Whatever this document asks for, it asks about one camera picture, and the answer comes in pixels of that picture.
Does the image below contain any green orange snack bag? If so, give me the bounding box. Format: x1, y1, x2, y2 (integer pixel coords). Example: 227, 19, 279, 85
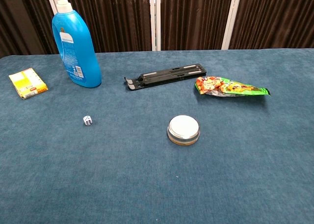
194, 76, 271, 97

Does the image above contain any blue velvet tablecloth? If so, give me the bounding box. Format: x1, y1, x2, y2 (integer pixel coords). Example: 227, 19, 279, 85
0, 48, 314, 224

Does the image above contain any round silver tin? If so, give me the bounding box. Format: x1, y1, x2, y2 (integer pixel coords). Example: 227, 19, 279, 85
166, 114, 201, 146

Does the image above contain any yellow cardboard box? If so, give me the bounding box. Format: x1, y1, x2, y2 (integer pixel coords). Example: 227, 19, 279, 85
8, 67, 49, 100

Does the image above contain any black folding laptop stand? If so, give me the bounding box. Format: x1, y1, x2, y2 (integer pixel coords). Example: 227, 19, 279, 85
124, 63, 208, 91

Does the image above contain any brown curtain partition panel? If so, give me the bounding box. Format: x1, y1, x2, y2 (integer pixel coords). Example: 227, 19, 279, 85
154, 0, 242, 51
0, 0, 59, 59
222, 0, 314, 50
45, 0, 157, 53

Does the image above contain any blue pump detergent bottle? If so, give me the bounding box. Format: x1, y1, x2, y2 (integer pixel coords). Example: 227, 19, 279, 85
51, 0, 103, 88

